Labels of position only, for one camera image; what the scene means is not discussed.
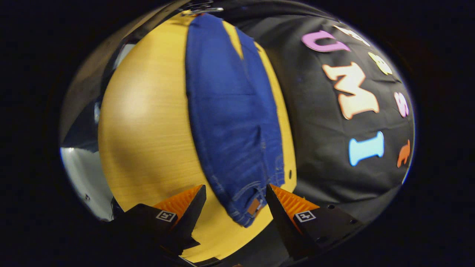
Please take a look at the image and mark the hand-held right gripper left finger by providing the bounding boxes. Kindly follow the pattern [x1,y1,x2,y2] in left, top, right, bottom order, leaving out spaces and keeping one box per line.
[111,184,207,257]

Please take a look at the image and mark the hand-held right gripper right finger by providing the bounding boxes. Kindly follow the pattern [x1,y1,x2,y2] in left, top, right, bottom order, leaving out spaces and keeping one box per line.
[265,184,364,261]

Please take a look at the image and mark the blue jeans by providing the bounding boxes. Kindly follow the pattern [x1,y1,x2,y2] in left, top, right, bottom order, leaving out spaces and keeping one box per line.
[185,13,286,228]

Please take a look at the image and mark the black backdrop cloth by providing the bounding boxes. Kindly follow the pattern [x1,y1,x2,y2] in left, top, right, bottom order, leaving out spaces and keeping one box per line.
[219,0,415,223]

